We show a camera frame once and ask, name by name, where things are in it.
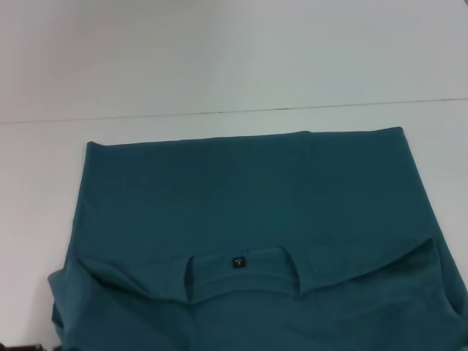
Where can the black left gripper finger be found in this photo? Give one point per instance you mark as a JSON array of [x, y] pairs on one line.
[[22, 348]]

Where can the teal FREE print T-shirt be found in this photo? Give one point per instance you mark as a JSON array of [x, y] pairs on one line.
[[256, 219]]

